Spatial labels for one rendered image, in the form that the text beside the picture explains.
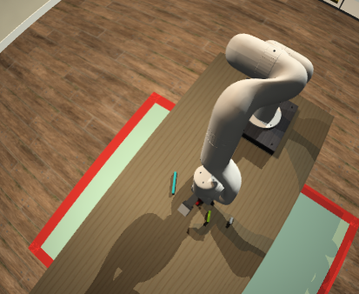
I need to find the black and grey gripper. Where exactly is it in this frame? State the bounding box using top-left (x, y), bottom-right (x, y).
top-left (190, 184), bottom-right (215, 205)

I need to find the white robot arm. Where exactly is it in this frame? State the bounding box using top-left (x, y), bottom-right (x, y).
top-left (177, 34), bottom-right (313, 217)

